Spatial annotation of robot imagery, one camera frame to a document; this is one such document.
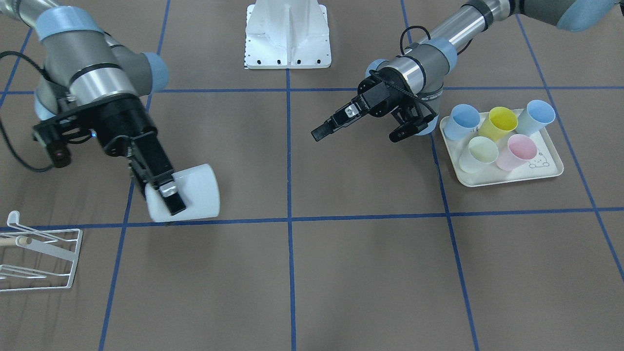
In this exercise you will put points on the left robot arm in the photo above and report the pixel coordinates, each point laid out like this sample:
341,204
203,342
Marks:
423,65

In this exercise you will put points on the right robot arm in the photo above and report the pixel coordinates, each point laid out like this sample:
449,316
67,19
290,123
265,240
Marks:
91,86

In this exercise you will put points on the white wire cup rack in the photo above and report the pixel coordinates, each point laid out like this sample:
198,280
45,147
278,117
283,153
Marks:
33,259

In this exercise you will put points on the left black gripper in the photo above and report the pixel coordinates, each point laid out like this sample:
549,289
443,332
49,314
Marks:
378,101

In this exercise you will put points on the pink cup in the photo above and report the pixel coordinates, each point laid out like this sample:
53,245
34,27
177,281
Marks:
519,150

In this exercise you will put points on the cream plastic tray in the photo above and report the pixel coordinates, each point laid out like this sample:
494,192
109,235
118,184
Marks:
547,163

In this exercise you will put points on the light blue cup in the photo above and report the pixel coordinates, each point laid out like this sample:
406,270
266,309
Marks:
537,115
462,120

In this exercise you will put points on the white ikea cup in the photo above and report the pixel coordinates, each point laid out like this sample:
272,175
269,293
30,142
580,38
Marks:
191,194

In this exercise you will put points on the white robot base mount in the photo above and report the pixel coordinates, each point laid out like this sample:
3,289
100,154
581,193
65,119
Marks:
287,34

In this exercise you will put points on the yellow cup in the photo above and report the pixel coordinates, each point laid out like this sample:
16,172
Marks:
499,123

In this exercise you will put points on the pale green cup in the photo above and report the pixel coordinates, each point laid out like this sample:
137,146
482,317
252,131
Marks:
478,154

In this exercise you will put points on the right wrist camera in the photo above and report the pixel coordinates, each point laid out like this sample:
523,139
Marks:
51,140

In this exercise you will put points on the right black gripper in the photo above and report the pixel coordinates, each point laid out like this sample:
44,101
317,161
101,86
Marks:
120,120

